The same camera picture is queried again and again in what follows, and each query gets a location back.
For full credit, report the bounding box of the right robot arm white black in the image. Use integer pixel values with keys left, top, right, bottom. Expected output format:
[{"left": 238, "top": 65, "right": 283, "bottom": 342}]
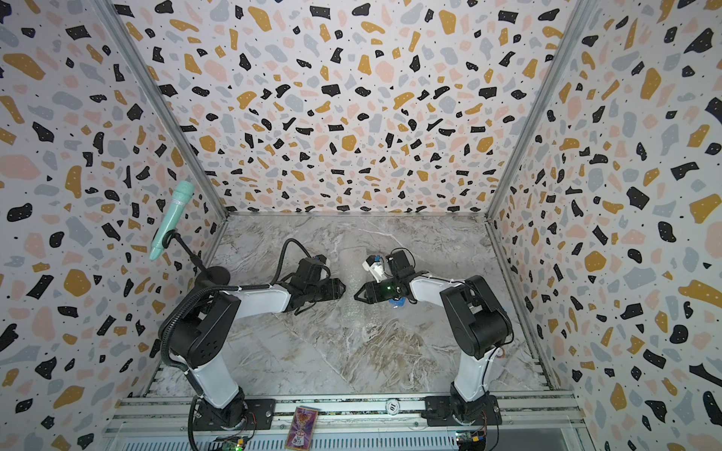
[{"left": 353, "top": 248, "right": 514, "bottom": 426}]

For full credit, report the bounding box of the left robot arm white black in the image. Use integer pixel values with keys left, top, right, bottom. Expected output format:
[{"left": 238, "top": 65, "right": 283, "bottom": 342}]
[{"left": 159, "top": 256, "right": 346, "bottom": 430}]

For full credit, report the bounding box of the blue tape dispenser green roll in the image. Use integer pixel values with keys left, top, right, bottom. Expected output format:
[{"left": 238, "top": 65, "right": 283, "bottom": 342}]
[{"left": 388, "top": 298, "right": 406, "bottom": 308}]

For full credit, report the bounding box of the black microphone stand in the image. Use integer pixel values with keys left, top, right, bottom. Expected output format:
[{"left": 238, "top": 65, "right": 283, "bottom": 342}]
[{"left": 162, "top": 229, "right": 231, "bottom": 288}]

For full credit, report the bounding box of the mint green microphone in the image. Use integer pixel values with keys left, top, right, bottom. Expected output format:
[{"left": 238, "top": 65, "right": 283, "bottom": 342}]
[{"left": 149, "top": 180, "right": 195, "bottom": 261}]

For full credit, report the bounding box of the purple card on rail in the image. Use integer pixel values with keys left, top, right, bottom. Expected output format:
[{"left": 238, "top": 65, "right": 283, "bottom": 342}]
[{"left": 284, "top": 406, "right": 321, "bottom": 451}]

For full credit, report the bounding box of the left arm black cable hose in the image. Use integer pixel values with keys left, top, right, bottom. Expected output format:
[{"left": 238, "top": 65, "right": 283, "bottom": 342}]
[{"left": 157, "top": 238, "right": 317, "bottom": 451}]

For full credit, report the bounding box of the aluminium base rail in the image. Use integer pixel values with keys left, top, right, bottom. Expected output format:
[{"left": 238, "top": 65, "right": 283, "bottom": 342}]
[{"left": 98, "top": 391, "right": 595, "bottom": 450}]

